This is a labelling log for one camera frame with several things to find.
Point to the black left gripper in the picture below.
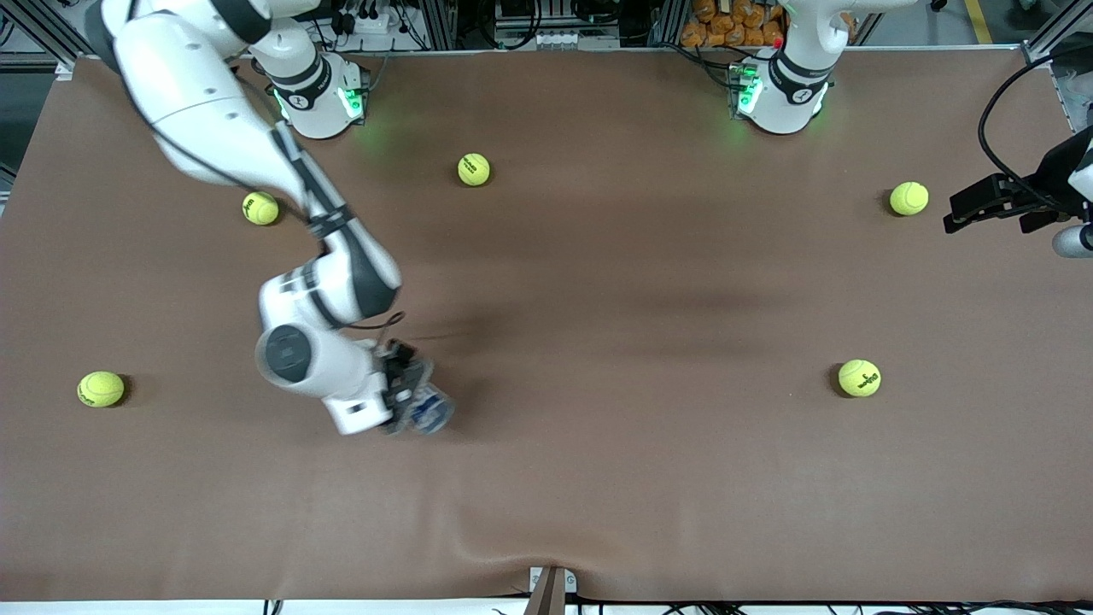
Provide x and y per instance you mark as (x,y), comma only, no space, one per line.
(1047,183)

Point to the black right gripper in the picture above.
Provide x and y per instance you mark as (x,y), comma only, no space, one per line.
(400,369)

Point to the clear plastic tennis ball can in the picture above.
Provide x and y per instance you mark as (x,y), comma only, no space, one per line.
(431,412)

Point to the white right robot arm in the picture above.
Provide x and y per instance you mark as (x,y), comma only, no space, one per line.
(205,111)

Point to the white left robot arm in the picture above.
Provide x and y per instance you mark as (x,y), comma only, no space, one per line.
(790,107)

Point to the yellow tennis ball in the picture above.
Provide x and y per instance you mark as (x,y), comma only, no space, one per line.
(259,207)
(101,389)
(909,198)
(859,377)
(474,169)

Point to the brown table mat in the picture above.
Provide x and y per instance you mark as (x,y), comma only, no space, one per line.
(598,495)

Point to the orange objects pile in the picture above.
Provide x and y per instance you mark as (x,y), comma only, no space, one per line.
(726,30)

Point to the white power strip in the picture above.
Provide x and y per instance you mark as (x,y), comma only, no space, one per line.
(367,21)

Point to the grey electronics rack unit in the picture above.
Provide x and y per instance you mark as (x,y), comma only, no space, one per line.
(555,38)

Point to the metal table corner bracket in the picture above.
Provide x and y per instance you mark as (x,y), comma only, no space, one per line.
(1039,55)
(65,68)

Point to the diagonal aluminium frame strut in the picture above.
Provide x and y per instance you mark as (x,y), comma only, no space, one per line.
(1059,30)
(43,30)

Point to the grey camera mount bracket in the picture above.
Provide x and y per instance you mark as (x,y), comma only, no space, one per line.
(546,594)

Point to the aluminium frame post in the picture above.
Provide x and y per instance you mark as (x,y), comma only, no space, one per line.
(440,26)
(666,24)

